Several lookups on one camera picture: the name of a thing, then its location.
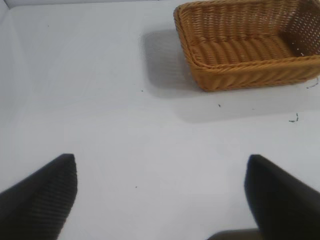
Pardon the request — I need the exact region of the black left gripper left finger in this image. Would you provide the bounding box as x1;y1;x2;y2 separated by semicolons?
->
0;153;78;240

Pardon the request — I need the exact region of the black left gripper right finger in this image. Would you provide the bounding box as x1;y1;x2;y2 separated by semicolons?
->
244;154;320;240

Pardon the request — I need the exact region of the brown woven wicker basket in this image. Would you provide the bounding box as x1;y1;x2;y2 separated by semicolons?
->
173;0;320;92

